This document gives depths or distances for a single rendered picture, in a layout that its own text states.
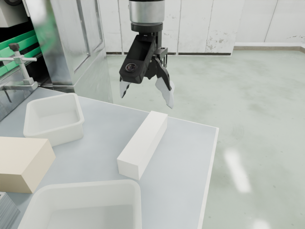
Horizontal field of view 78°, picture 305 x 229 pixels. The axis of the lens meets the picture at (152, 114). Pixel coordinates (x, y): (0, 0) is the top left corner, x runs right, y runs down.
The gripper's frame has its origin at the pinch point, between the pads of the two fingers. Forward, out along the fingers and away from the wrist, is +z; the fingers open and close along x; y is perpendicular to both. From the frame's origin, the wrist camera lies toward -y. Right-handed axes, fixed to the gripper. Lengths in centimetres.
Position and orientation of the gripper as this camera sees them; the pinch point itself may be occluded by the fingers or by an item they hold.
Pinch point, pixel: (145, 104)
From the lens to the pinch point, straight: 51.6
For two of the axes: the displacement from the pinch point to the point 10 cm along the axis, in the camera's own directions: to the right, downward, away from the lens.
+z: 0.0, 8.2, 5.8
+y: 3.7, -5.4, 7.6
